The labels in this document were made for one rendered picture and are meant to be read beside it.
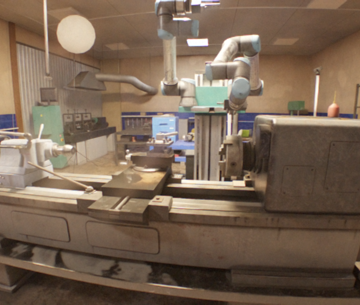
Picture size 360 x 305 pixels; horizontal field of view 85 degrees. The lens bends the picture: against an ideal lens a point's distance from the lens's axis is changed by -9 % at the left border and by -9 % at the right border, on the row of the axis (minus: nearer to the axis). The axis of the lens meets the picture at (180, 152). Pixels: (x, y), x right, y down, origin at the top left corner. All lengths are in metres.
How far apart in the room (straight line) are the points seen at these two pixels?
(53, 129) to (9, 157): 3.70
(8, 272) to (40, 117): 3.91
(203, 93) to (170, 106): 6.25
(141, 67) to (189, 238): 8.12
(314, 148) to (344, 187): 0.27
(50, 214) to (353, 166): 1.77
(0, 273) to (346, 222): 2.39
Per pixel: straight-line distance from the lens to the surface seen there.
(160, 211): 1.18
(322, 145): 1.21
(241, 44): 1.70
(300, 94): 9.00
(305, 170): 1.21
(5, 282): 2.27
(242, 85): 1.10
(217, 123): 2.40
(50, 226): 1.64
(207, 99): 2.30
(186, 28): 1.33
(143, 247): 1.38
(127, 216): 1.13
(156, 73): 8.75
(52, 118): 5.56
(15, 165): 1.87
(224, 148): 1.27
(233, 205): 1.28
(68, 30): 4.93
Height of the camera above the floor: 1.37
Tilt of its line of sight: 11 degrees down
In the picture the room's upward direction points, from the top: straight up
